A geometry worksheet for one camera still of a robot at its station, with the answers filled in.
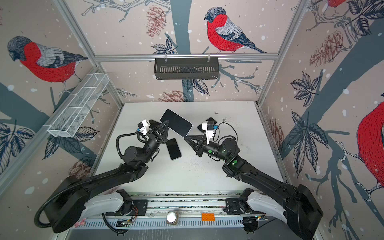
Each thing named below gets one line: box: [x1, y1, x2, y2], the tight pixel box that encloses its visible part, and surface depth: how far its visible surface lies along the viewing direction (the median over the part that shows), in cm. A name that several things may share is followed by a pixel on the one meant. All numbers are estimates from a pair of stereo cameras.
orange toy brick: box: [201, 213, 215, 222], surface depth 71 cm
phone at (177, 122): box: [160, 108, 193, 137], surface depth 67 cm
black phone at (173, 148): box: [166, 138, 182, 160], surface depth 95 cm
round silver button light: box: [166, 210, 179, 225], surface depth 64 cm
